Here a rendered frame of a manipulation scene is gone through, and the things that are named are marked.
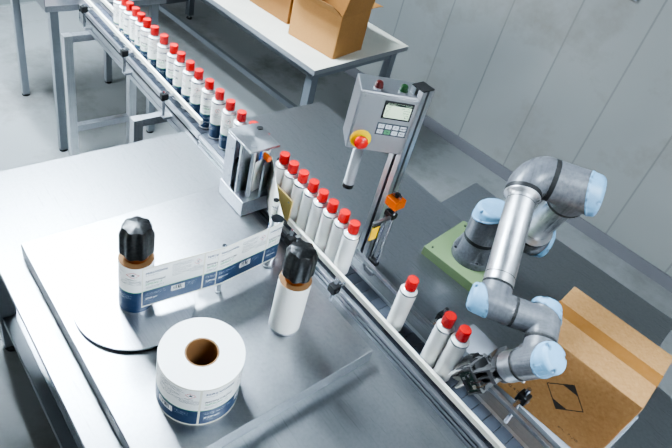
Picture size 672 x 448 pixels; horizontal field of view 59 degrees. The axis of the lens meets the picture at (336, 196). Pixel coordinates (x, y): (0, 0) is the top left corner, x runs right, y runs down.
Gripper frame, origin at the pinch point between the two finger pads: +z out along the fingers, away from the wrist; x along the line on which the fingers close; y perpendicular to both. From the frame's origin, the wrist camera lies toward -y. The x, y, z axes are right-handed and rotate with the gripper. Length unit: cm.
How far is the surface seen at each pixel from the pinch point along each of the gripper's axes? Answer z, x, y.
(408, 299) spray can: 2.4, -23.3, 2.2
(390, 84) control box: -17, -78, -9
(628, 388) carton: -31.5, 17.6, -20.3
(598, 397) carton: -24.5, 17.8, -17.4
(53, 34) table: 144, -206, 18
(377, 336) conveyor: 18.4, -16.8, 5.7
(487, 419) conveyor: -1.6, 13.6, -1.2
